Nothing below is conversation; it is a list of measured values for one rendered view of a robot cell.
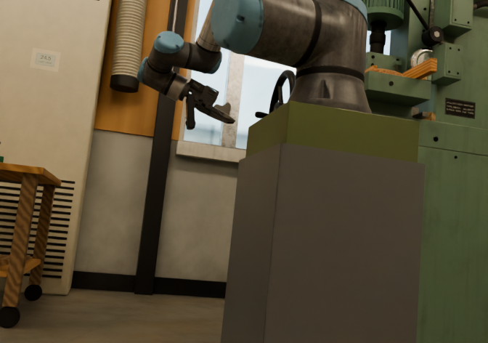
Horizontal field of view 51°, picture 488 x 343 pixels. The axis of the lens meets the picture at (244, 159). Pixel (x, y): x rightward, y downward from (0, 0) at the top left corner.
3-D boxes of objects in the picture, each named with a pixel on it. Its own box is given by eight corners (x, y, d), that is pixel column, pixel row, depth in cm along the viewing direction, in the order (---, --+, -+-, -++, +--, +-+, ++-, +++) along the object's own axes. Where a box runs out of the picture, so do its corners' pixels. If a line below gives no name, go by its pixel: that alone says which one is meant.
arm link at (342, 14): (380, 76, 110) (384, -1, 112) (313, 58, 103) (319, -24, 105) (337, 91, 123) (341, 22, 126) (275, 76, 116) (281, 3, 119)
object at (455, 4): (436, 33, 183) (438, -7, 185) (458, 37, 185) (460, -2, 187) (450, 24, 175) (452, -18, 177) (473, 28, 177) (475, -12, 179)
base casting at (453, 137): (305, 153, 203) (307, 131, 204) (436, 171, 214) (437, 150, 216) (353, 136, 159) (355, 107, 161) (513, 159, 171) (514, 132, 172)
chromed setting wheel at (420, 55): (407, 80, 179) (409, 46, 180) (438, 86, 181) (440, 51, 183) (411, 78, 176) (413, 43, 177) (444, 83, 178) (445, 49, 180)
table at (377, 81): (279, 122, 210) (281, 107, 211) (349, 132, 216) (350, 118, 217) (338, 83, 152) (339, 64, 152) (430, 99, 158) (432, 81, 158)
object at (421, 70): (343, 113, 210) (344, 104, 211) (348, 114, 211) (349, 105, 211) (430, 70, 150) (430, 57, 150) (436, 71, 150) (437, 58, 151)
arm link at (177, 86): (167, 92, 178) (165, 99, 187) (179, 99, 178) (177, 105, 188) (179, 70, 179) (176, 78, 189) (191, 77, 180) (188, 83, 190)
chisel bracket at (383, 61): (357, 78, 191) (359, 57, 192) (392, 84, 193) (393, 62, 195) (367, 73, 183) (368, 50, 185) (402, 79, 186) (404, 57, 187)
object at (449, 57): (428, 83, 180) (429, 50, 182) (446, 86, 182) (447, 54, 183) (444, 75, 171) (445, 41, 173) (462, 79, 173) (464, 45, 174)
